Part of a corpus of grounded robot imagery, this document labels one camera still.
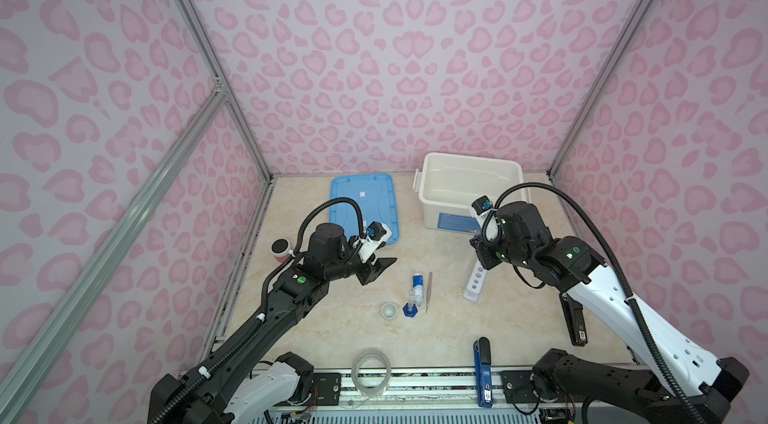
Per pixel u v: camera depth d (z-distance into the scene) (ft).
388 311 2.79
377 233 2.03
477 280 2.88
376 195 3.73
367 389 2.31
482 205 2.03
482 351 2.46
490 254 2.03
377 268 2.13
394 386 2.46
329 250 1.85
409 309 2.81
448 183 3.65
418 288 2.89
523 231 1.71
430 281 3.03
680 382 1.24
